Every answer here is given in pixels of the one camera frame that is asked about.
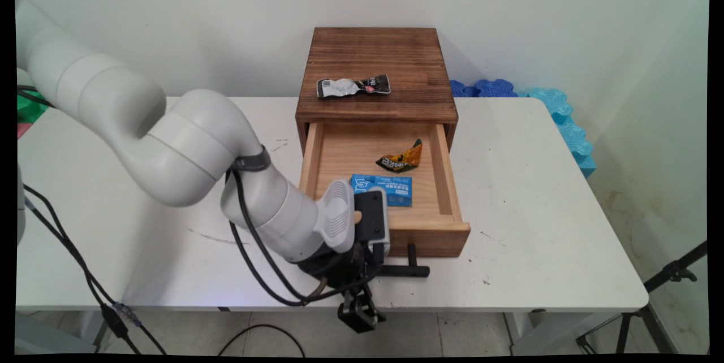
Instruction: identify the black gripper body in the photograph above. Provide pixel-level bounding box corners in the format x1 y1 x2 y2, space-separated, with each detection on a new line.
296 240 386 297

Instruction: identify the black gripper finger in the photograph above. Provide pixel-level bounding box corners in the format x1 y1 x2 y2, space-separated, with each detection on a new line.
362 287 387 323
337 294 375 334

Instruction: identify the black drawer handle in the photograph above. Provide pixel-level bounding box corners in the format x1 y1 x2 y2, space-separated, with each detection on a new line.
376 243 431 278

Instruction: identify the light wooden drawer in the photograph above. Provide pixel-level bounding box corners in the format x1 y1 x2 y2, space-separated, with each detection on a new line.
299 121 472 258

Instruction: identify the blue tissue packet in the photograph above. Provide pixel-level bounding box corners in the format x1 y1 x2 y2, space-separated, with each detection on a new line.
350 174 413 208

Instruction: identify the orange black snack packet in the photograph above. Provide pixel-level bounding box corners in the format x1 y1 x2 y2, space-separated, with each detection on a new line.
376 138 424 174

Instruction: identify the silver black snack packet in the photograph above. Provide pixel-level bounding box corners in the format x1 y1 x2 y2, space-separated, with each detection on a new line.
316 74 391 100

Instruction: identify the white table leg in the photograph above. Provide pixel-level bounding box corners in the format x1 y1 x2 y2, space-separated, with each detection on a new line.
16 311 111 354
505 312 624 356

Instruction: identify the cyan foam mat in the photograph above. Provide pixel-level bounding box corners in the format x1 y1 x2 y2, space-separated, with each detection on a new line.
517 88 598 178

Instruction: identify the black tripod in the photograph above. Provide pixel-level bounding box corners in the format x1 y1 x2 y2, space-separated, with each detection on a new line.
576 241 708 355

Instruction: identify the green foam mat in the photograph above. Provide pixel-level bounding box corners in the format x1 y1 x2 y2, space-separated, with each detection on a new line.
17 87 53 124

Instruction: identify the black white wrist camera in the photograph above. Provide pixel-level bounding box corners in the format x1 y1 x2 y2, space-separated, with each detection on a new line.
353 186 391 257

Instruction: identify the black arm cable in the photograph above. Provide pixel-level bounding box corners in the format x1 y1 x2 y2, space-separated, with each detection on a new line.
17 85 378 308

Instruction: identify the black floor cable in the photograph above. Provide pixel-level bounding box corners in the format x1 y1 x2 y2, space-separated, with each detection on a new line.
218 324 307 358

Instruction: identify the black cable strap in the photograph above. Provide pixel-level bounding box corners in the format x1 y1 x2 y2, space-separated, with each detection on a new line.
230 146 273 173

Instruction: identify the black base cable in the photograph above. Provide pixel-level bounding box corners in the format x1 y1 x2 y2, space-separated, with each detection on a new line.
23 184 168 356
23 196 142 356

